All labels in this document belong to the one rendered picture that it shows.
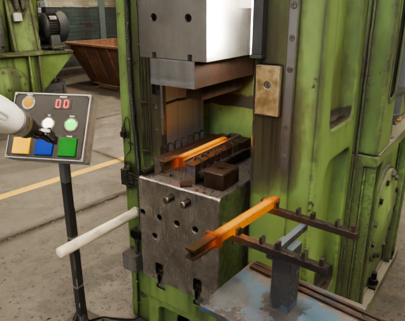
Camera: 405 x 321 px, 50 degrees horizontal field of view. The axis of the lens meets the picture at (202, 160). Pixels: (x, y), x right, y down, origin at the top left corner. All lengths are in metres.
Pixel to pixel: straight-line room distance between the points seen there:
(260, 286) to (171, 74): 0.78
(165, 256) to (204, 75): 0.73
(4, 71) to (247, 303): 5.28
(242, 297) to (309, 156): 0.52
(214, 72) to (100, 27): 9.51
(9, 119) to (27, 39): 5.01
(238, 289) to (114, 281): 1.41
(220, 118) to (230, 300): 0.97
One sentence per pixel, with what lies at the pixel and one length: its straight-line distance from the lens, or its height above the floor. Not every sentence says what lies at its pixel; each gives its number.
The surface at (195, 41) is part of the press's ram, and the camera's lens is 1.51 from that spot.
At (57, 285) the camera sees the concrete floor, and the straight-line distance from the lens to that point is 2.79.
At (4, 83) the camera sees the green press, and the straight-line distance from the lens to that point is 6.24.
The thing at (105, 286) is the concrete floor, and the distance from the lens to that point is 2.71.
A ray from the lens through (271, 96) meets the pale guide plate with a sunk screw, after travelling 1.52.
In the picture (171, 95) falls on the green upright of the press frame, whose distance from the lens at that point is 1.86.
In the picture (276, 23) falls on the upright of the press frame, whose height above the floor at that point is 1.49.
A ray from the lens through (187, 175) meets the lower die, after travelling 1.65.
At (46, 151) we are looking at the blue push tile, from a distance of 1.87.
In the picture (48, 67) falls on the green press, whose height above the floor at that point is 0.70.
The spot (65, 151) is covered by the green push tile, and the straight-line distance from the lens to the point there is 1.83.
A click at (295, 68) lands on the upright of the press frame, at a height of 1.35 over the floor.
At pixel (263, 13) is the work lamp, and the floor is 1.52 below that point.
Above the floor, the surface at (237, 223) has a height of 0.98.
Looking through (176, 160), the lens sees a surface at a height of 1.00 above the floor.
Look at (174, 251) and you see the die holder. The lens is 1.75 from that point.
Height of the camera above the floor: 1.55
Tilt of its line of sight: 20 degrees down
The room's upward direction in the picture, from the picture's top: straight up
